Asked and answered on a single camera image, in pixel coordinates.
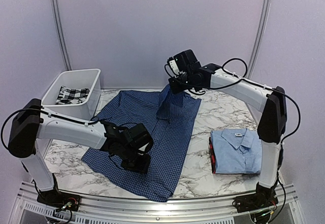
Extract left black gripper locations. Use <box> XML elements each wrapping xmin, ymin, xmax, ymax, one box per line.
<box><xmin>119</xmin><ymin>144</ymin><xmax>151</xmax><ymax>174</ymax></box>

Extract dark blue checked shirt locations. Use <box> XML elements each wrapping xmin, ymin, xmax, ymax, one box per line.
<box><xmin>81</xmin><ymin>85</ymin><xmax>201</xmax><ymax>202</ymax></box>

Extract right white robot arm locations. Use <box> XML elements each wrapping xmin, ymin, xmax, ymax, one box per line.
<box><xmin>165</xmin><ymin>49</ymin><xmax>287</xmax><ymax>212</ymax></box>

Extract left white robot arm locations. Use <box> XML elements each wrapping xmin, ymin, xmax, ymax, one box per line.
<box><xmin>4</xmin><ymin>99</ymin><xmax>153</xmax><ymax>206</ymax></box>

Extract white plastic bin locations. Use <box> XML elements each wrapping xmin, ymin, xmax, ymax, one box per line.
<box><xmin>42</xmin><ymin>69</ymin><xmax>101</xmax><ymax>120</ymax></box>

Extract red black plaid folded shirt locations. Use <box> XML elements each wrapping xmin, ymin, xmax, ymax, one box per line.
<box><xmin>209</xmin><ymin>137</ymin><xmax>217</xmax><ymax>174</ymax></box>

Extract black white checked shirt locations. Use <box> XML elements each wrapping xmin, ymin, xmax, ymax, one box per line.
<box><xmin>55</xmin><ymin>86</ymin><xmax>90</xmax><ymax>105</ymax></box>

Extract light blue folded shirt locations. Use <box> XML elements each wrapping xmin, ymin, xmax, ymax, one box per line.
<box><xmin>210</xmin><ymin>128</ymin><xmax>262</xmax><ymax>174</ymax></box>

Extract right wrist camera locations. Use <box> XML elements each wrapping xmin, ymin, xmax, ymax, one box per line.
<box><xmin>167</xmin><ymin>57</ymin><xmax>180</xmax><ymax>76</ymax></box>

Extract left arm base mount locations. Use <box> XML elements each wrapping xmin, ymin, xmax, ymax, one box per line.
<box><xmin>36</xmin><ymin>188</ymin><xmax>81</xmax><ymax>211</ymax></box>

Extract aluminium front frame rail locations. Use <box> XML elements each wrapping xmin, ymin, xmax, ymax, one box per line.
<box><xmin>11</xmin><ymin>180</ymin><xmax>305</xmax><ymax>224</ymax></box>

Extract right corner wall post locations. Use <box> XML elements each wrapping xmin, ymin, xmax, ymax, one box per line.
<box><xmin>246</xmin><ymin>0</ymin><xmax>271</xmax><ymax>79</ymax></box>

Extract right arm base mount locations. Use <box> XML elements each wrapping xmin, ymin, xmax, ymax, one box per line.
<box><xmin>232</xmin><ymin>180</ymin><xmax>278</xmax><ymax>213</ymax></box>

